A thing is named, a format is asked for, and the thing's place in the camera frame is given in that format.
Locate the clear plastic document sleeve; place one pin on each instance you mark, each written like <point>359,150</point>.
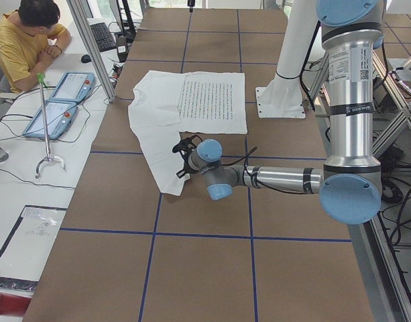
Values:
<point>25,250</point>

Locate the white camera mast pedestal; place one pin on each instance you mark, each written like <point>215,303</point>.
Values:
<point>282,97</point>

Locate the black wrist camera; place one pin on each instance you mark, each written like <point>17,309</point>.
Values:
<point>186,146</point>

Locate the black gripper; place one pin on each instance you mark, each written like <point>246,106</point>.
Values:
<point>186,167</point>

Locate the person in yellow shirt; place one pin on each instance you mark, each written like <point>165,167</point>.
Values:
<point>31,38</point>

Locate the black computer mouse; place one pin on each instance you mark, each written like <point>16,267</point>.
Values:
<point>85,59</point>

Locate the upper blue teach pendant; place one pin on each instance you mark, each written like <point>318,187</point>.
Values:
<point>73,87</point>

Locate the black keyboard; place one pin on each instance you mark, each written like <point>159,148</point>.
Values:
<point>103,37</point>

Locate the metal reacher grabber stick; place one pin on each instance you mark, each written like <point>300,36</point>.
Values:
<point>49,157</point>

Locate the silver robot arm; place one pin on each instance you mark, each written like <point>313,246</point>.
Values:
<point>349,184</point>

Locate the lower blue teach pendant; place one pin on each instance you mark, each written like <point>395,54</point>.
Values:
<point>59,117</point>

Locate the aluminium frame post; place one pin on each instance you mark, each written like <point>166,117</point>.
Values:
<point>82,24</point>

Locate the blue teach pendant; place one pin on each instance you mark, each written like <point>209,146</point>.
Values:
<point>73,87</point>
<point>59,117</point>

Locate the white long sleeve printed shirt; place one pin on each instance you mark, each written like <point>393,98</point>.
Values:
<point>166,104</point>

